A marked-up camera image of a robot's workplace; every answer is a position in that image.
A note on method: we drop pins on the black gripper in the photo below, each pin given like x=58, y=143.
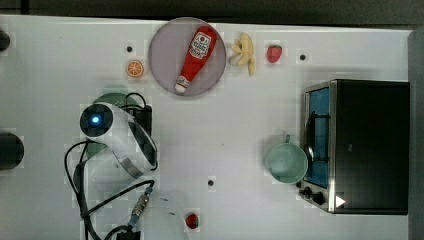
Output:
x=143, y=116

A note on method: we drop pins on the green oval strainer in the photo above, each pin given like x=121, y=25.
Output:
x=112, y=94

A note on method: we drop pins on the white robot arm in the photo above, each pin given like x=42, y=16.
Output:
x=128, y=158

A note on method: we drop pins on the orange slice toy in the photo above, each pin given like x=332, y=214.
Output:
x=135, y=69

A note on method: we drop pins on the red plush ketchup bottle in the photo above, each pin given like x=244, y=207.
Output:
x=198, y=53

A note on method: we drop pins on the small red strawberry toy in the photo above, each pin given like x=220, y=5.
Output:
x=192, y=221

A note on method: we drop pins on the peeled banana toy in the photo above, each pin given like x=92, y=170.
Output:
x=243, y=50

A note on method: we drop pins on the black round container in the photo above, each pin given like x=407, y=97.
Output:
x=11, y=151

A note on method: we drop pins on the green mug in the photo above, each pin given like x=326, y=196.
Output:
x=287, y=163

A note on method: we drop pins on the black cylinder holder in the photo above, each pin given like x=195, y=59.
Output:
x=4, y=41

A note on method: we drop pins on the black toaster oven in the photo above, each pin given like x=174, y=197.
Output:
x=356, y=135

